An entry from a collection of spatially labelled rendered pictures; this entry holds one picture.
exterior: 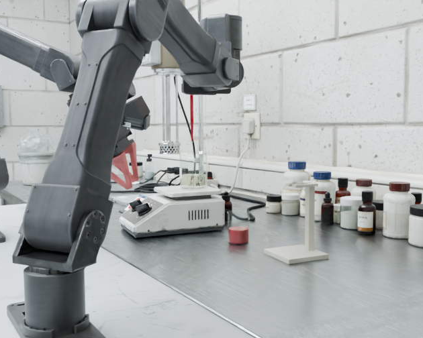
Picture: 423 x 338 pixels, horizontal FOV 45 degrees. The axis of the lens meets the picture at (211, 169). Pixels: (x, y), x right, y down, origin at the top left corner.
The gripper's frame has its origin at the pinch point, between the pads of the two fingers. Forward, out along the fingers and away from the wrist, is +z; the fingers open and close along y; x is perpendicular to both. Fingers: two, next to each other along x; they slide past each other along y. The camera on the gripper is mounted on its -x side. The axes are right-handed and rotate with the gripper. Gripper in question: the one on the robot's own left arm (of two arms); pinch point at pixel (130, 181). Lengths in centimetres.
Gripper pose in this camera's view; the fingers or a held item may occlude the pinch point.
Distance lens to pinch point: 104.1
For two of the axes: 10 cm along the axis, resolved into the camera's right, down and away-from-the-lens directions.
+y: 2.3, -4.0, 8.9
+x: -8.5, 3.5, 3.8
